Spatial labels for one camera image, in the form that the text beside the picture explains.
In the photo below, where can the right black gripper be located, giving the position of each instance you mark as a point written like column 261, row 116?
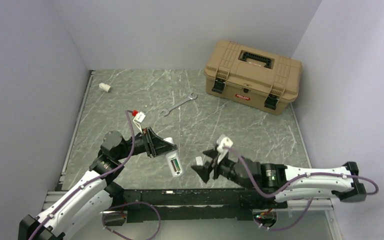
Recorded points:
column 203, row 171

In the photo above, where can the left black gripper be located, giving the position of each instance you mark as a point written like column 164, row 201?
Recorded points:
column 154, row 145

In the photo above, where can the white remote control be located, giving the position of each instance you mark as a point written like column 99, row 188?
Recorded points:
column 169, row 158

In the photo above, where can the green AAA battery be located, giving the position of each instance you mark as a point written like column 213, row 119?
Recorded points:
column 176, row 165

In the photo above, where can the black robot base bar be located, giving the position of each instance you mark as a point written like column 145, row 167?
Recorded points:
column 141, row 205

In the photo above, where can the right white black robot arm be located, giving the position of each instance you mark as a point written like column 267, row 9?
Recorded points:
column 280, row 183

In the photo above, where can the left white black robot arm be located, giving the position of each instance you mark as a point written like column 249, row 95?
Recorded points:
column 96, row 190

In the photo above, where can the white remote battery cover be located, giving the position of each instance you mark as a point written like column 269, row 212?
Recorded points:
column 105, row 87

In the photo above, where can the silver open-end wrench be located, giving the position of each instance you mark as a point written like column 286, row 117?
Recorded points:
column 166, row 111

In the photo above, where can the tan plastic toolbox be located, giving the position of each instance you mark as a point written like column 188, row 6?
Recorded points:
column 249, row 76

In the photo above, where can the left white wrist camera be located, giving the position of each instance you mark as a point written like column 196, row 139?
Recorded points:
column 138, row 116

